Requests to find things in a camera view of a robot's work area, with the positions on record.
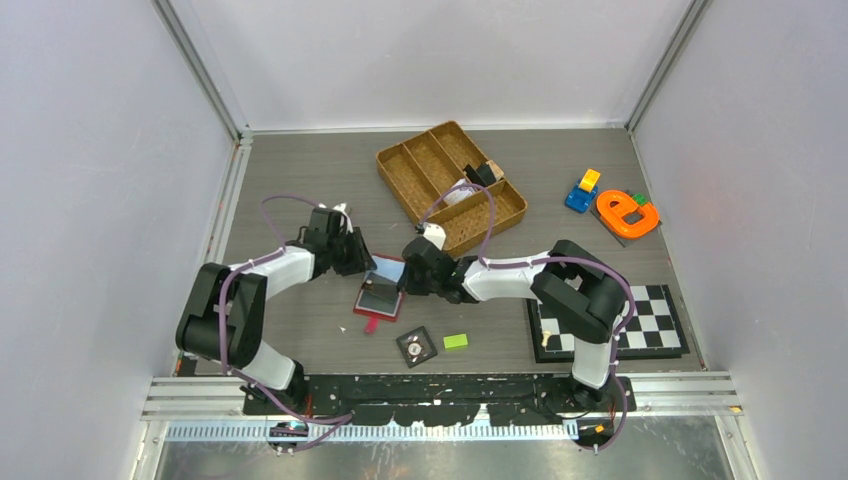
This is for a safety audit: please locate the red leather card holder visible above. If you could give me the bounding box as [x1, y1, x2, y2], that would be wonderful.
[353, 254, 405, 334]

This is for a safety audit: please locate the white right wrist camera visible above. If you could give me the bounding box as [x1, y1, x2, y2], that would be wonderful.
[420, 222, 447, 250]

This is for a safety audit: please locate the woven wicker divided tray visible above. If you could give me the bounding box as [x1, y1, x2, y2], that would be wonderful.
[376, 120, 528, 257]

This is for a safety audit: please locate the green rectangular block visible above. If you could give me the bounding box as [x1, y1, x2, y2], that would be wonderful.
[443, 334, 469, 351]

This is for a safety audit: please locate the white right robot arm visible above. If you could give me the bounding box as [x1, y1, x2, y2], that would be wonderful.
[400, 237, 636, 411]

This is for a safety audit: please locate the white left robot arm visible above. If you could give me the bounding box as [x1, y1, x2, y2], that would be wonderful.
[175, 204, 375, 414]

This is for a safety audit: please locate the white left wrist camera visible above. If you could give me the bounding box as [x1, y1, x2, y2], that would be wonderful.
[332, 203, 354, 233]

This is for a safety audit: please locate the poker chip in black case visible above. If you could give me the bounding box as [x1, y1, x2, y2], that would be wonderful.
[395, 326, 438, 368]

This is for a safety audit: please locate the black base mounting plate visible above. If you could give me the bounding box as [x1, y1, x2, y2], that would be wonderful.
[241, 373, 637, 427]

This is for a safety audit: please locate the black white chessboard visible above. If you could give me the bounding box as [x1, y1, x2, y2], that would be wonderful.
[525, 284, 690, 363]

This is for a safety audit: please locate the green toy brick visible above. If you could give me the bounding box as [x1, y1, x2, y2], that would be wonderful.
[631, 193, 649, 206]

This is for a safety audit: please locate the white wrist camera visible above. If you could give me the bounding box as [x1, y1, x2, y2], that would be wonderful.
[332, 203, 354, 233]
[420, 222, 447, 250]

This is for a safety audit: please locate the blue toy brick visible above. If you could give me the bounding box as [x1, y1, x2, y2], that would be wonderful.
[564, 184, 599, 214]

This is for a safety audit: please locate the yellow toy brick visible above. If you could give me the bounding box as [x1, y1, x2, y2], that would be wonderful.
[578, 168, 601, 193]

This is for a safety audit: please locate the black VIP card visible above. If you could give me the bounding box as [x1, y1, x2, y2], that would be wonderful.
[362, 272, 400, 309]
[463, 162, 497, 187]

